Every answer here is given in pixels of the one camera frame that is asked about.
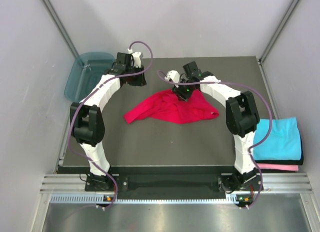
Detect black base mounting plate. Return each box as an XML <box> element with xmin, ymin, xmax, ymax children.
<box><xmin>84</xmin><ymin>173</ymin><xmax>263</xmax><ymax>193</ymax></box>

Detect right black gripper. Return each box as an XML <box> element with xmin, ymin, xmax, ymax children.
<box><xmin>171</xmin><ymin>78</ymin><xmax>196</xmax><ymax>102</ymax></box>

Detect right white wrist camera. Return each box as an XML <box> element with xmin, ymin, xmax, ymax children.
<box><xmin>164</xmin><ymin>70</ymin><xmax>180</xmax><ymax>87</ymax></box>

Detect blue plastic bin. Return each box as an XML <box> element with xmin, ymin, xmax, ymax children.
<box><xmin>64</xmin><ymin>52</ymin><xmax>115</xmax><ymax>103</ymax></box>

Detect folded light blue t shirt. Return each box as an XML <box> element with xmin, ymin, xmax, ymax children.
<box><xmin>253</xmin><ymin>117</ymin><xmax>302</xmax><ymax>161</ymax></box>

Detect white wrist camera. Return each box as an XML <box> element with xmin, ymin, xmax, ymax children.
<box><xmin>127</xmin><ymin>49</ymin><xmax>143</xmax><ymax>68</ymax></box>
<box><xmin>164</xmin><ymin>70</ymin><xmax>180</xmax><ymax>87</ymax></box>

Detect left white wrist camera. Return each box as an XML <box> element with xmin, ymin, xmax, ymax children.
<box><xmin>127</xmin><ymin>49</ymin><xmax>143</xmax><ymax>68</ymax></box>

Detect aluminium frame rail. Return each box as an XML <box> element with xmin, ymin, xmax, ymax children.
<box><xmin>40</xmin><ymin>173</ymin><xmax>313</xmax><ymax>194</ymax></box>

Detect red t shirt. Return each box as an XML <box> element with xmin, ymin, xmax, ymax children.
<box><xmin>123</xmin><ymin>89</ymin><xmax>220</xmax><ymax>124</ymax></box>

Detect grey slotted cable duct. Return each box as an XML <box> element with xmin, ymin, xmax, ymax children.
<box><xmin>50</xmin><ymin>193</ymin><xmax>259</xmax><ymax>204</ymax></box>

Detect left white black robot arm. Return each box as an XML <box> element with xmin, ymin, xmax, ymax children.
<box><xmin>70</xmin><ymin>49</ymin><xmax>147</xmax><ymax>191</ymax></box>

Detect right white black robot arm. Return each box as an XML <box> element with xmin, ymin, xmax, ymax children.
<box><xmin>165</xmin><ymin>62</ymin><xmax>260</xmax><ymax>193</ymax></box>

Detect folded pink t shirt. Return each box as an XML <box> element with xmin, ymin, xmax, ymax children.
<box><xmin>258</xmin><ymin>163</ymin><xmax>299</xmax><ymax>172</ymax></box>

